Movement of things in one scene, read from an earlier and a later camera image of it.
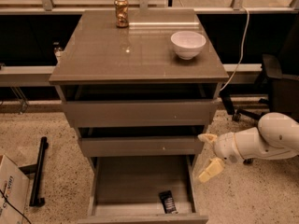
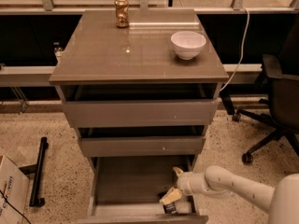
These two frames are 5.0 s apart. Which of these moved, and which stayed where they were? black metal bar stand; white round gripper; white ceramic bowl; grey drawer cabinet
Moved: white round gripper
Stayed: black metal bar stand; white ceramic bowl; grey drawer cabinet
